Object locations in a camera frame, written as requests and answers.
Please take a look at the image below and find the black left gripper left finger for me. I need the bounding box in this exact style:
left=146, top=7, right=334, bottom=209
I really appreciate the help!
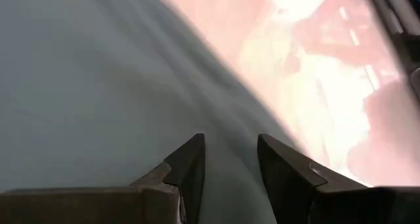
left=0, top=133, right=206, bottom=224

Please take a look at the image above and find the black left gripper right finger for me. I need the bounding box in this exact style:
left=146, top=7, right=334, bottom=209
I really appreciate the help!
left=257, top=133, right=420, bottom=224

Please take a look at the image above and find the grey-green garment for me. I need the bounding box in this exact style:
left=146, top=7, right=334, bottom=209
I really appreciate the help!
left=0, top=0, right=306, bottom=224

